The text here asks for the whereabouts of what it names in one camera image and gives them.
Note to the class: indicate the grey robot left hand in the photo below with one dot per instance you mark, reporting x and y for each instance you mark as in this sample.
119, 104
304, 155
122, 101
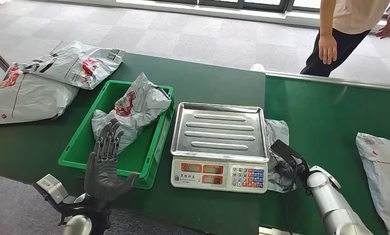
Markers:
101, 175

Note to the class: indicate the person's left hand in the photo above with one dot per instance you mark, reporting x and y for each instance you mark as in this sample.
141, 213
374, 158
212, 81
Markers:
389, 27

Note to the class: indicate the person's right hand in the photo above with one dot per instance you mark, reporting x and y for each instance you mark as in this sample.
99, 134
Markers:
327, 48

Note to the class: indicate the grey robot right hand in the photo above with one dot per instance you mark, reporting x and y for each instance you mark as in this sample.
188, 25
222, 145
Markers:
300, 170

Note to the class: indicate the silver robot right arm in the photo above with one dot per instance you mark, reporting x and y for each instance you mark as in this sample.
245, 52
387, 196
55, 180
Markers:
331, 204

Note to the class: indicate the person's right forearm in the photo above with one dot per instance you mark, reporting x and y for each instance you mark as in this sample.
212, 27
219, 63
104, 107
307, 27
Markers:
326, 16

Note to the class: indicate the white conveyor end cap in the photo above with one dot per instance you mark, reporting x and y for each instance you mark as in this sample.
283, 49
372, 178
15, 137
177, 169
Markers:
257, 67

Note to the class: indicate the grey package with red logo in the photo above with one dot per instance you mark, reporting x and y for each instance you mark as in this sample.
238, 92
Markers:
139, 103

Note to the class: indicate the large grey courier package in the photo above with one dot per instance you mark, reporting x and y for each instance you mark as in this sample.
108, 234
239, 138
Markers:
383, 168

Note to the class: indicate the big pale grey package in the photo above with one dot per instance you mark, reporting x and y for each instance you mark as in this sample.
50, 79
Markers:
29, 97

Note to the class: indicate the flat grey package with labels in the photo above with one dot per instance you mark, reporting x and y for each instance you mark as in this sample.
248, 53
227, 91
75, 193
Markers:
71, 63

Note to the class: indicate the green plastic crate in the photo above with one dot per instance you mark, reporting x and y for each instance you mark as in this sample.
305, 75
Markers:
84, 146

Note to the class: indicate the person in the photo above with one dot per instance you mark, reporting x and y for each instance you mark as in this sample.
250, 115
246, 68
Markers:
350, 16

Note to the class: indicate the steel scale tray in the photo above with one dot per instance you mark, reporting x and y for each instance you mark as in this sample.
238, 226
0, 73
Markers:
219, 133

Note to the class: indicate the white window sill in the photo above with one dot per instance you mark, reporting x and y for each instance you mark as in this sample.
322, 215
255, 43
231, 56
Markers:
214, 11

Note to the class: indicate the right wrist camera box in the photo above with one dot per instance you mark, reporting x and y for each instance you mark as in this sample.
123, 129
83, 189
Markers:
282, 150

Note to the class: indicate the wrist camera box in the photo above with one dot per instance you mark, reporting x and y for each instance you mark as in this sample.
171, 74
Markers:
282, 150
52, 188

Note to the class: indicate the silver conveyor side rail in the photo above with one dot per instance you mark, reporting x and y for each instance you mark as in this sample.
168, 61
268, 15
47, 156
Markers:
344, 81
273, 231

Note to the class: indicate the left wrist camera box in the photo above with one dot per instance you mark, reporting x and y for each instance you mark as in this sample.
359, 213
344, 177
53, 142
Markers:
52, 188

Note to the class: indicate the dark window frame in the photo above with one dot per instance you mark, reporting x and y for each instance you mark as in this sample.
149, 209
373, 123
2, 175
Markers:
247, 5

